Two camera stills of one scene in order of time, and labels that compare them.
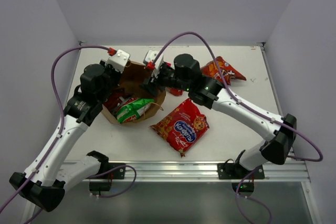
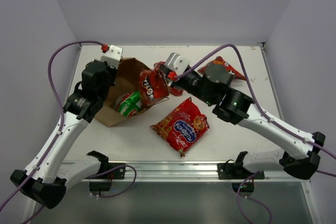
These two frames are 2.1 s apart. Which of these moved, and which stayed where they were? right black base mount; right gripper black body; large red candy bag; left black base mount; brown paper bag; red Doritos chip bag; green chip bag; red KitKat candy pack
Moved: brown paper bag; red KitKat candy pack; green chip bag; right gripper black body
Stayed: large red candy bag; left black base mount; right black base mount; red Doritos chip bag
